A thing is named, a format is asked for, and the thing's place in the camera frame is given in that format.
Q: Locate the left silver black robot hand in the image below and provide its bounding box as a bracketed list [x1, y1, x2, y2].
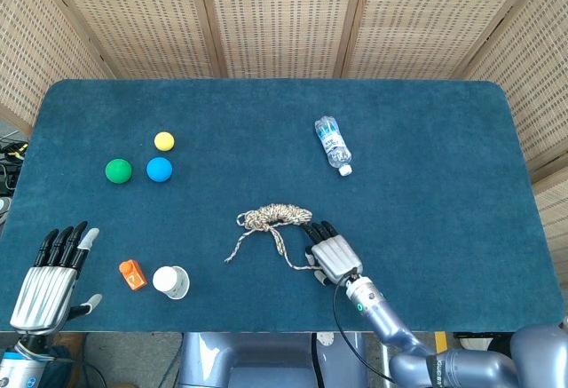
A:
[9, 220, 103, 336]

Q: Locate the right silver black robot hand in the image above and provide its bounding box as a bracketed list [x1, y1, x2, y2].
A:
[303, 220, 364, 286]

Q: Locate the beige speckled braided rope bundle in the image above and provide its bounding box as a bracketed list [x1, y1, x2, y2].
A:
[224, 202, 323, 272]

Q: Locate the orange plastic block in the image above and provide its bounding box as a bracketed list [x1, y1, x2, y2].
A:
[118, 258, 148, 291]

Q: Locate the dark blue table cloth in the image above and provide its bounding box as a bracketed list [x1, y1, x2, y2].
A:
[0, 78, 565, 334]

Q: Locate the clear plastic water bottle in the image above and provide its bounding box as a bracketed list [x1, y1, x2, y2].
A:
[314, 115, 353, 178]

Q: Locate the blue-grey robot torso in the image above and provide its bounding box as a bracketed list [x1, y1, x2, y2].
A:
[177, 331, 369, 388]

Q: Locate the white floral paper cup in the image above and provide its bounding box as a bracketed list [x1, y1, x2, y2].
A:
[152, 265, 191, 301]

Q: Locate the green foam ball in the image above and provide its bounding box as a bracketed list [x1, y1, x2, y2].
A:
[105, 158, 133, 184]

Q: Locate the blue foam ball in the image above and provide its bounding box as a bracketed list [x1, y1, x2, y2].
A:
[146, 156, 174, 183]

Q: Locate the yellow foam ball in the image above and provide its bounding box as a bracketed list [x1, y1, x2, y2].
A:
[154, 131, 176, 153]

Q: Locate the woven rattan folding screen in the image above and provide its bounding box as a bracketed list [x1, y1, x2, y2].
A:
[0, 0, 568, 287]

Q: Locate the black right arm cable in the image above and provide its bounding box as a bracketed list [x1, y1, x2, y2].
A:
[332, 267, 396, 384]

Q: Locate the floor cable bundle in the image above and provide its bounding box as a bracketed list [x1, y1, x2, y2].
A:
[0, 137, 30, 194]

